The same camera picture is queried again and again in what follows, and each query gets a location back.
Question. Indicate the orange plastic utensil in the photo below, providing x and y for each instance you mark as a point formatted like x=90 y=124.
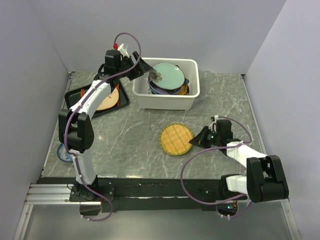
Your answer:
x=119 y=95

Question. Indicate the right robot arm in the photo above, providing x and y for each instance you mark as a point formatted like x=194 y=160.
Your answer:
x=265 y=178

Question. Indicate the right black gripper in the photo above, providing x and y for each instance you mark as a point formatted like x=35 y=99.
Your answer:
x=200 y=139

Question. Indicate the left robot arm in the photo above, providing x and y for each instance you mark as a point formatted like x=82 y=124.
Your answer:
x=75 y=128

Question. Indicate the blue white patterned bowl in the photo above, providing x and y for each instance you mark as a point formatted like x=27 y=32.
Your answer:
x=63 y=155

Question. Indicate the purple plastic plate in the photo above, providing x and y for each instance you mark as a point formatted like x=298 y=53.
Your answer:
x=150 y=83

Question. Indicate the blue polka dot plate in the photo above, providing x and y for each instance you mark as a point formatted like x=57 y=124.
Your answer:
x=160 y=91

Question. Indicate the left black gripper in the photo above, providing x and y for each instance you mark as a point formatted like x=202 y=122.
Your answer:
x=143 y=67

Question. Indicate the yellow polka dot plate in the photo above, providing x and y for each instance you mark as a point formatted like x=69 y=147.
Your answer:
x=184 y=90

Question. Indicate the white plastic bin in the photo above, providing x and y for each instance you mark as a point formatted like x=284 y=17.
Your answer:
x=146 y=100

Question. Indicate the light green saucer plate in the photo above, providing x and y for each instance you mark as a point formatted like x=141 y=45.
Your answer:
x=167 y=76

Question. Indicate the beige bird plate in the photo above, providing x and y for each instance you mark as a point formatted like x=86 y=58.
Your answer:
x=110 y=101

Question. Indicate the yellow woven bamboo plate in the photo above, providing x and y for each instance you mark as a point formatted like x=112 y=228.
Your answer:
x=174 y=139

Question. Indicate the blue star shaped dish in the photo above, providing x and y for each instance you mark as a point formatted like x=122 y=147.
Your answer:
x=186 y=81

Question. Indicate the orange plastic fork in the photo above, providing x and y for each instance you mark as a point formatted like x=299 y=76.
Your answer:
x=82 y=92

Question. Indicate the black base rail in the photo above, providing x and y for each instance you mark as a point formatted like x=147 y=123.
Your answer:
x=137 y=194

